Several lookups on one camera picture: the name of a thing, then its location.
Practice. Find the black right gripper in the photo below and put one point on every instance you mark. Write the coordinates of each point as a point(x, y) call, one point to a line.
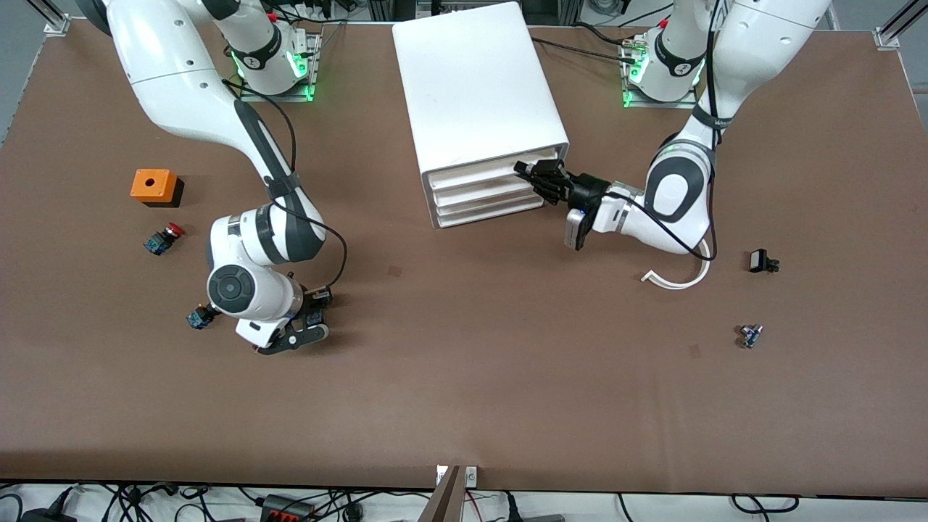
point(313, 308)

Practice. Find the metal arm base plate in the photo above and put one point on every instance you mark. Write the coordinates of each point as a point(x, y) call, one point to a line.
point(275, 97)
point(660, 104)

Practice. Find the brown angled bar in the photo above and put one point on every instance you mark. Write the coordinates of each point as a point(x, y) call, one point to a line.
point(444, 504)

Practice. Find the aluminium frame post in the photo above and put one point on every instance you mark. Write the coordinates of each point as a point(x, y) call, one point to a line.
point(895, 29)
point(56, 22)

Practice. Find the black power strip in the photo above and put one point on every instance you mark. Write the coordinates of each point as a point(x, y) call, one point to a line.
point(286, 511)

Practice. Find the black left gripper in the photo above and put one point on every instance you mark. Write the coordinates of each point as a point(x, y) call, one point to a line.
point(584, 191)

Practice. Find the red push button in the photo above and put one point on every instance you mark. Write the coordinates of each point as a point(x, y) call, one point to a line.
point(163, 239)

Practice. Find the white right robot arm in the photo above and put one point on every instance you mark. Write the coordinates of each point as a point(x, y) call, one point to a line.
point(167, 72)

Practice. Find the small black clip part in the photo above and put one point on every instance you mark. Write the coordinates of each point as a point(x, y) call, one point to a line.
point(758, 260)

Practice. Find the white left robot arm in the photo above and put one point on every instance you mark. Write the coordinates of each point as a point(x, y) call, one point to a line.
point(761, 36)

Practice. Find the brown table cover sheet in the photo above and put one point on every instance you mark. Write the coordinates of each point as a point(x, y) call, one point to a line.
point(464, 377)

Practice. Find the green push button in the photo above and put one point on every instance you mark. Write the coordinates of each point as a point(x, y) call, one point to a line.
point(197, 317)

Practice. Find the orange box with hole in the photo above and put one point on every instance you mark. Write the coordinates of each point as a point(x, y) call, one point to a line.
point(152, 187)

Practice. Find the small blue electronic component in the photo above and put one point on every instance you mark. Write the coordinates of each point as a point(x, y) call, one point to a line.
point(750, 336)

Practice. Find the white curved plastic strip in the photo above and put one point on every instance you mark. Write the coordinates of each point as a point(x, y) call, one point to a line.
point(674, 283)

